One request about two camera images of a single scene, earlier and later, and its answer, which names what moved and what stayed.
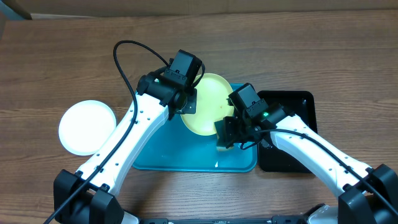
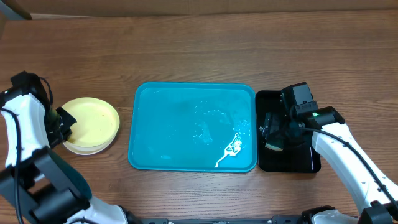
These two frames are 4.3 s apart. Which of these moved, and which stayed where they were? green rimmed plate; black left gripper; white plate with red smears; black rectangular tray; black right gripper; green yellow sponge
Moved: green rimmed plate; black right gripper; black left gripper; green yellow sponge
Stayed: white plate with red smears; black rectangular tray
